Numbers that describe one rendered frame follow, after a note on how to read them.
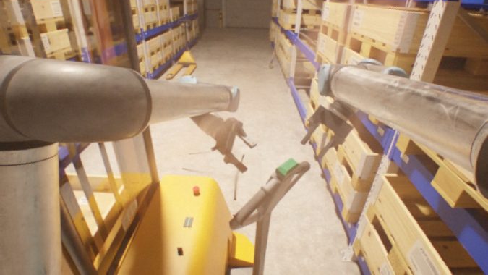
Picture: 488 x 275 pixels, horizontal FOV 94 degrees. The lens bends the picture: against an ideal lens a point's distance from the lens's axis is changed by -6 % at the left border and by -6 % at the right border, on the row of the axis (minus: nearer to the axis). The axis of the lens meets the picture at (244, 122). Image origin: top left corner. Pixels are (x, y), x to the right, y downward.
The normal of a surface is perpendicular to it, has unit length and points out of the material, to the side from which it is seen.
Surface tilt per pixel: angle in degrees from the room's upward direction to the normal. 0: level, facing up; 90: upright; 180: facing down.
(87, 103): 67
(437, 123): 83
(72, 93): 56
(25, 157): 83
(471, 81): 90
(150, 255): 0
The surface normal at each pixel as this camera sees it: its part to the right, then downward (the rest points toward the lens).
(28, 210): 0.79, 0.19
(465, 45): -0.02, 0.47
